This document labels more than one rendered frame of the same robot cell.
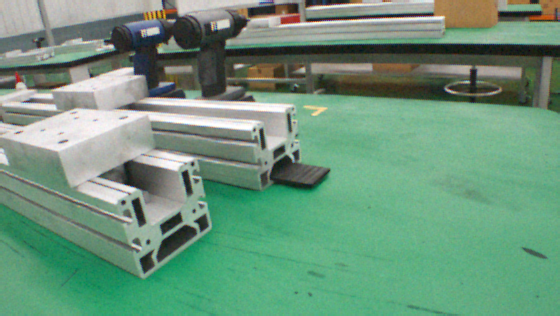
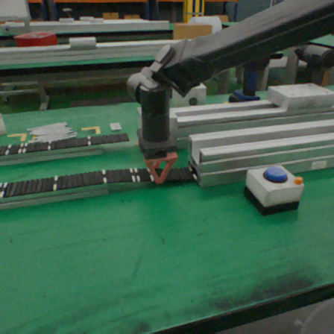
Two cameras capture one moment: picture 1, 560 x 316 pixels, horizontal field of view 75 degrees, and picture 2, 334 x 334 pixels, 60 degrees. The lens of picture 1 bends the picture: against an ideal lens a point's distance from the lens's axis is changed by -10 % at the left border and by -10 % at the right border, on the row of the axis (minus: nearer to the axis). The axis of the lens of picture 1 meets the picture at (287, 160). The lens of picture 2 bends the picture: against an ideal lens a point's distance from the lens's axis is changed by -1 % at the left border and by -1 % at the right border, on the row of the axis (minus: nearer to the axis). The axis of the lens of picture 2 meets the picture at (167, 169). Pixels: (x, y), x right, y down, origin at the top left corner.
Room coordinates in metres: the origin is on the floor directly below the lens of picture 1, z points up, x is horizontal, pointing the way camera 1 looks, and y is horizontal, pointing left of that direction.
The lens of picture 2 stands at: (0.48, 1.25, 1.15)
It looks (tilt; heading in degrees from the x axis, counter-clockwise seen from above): 31 degrees down; 310
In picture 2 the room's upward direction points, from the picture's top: straight up
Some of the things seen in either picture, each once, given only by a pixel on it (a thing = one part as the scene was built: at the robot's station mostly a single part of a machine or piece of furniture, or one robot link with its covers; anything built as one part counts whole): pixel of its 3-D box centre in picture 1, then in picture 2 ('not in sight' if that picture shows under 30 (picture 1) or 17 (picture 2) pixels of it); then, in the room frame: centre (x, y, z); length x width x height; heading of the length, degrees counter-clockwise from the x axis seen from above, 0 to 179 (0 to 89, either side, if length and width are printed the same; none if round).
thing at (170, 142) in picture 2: not in sight; (156, 128); (0.85, 0.84, 0.91); 0.10 x 0.07 x 0.07; 145
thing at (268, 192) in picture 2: not in sight; (270, 186); (0.63, 0.74, 0.81); 0.10 x 0.08 x 0.06; 144
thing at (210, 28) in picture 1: (225, 67); (306, 77); (0.78, 0.10, 0.89); 0.20 x 0.08 x 0.22; 146
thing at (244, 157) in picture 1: (107, 124); (295, 115); (0.72, 0.33, 0.82); 0.80 x 0.10 x 0.09; 54
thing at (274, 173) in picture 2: not in sight; (275, 175); (0.62, 0.75, 0.84); 0.04 x 0.04 x 0.02
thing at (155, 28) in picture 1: (159, 66); (244, 79); (0.94, 0.27, 0.89); 0.20 x 0.08 x 0.22; 146
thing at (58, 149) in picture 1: (77, 152); not in sight; (0.42, 0.24, 0.87); 0.16 x 0.11 x 0.07; 54
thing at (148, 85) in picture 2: not in sight; (153, 98); (0.86, 0.84, 0.97); 0.07 x 0.06 x 0.07; 153
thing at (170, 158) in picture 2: not in sight; (157, 161); (0.84, 0.85, 0.84); 0.07 x 0.07 x 0.09; 55
